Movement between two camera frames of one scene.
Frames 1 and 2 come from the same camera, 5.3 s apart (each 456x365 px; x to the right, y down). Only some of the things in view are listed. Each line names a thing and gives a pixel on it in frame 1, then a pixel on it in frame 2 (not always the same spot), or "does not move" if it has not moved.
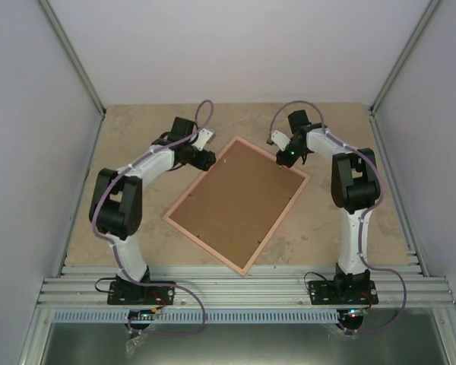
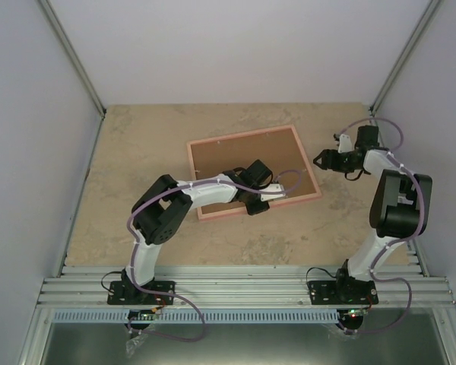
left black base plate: x=131 y=293 does not move
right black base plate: x=346 y=292 does not move
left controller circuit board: x=143 y=314 does not move
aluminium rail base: x=246 y=286 does not move
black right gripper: x=287 y=162 to x=330 y=161
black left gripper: x=205 y=162 to x=252 y=210
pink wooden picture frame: x=180 y=201 to x=243 y=209
